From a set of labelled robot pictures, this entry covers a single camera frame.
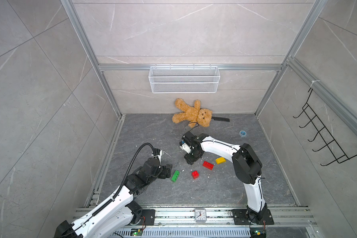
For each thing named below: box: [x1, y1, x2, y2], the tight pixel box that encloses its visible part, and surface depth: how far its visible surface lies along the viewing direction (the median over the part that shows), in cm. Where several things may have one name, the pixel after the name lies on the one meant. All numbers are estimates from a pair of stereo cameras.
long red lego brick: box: [202, 160, 215, 171], surface depth 92 cm
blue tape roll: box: [238, 129, 247, 138], surface depth 109 cm
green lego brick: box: [171, 170, 180, 183], surface depth 87 cm
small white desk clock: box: [194, 207, 207, 223], surface depth 74 cm
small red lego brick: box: [191, 170, 200, 180], surface depth 87 cm
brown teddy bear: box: [171, 98, 213, 128], surface depth 113 cm
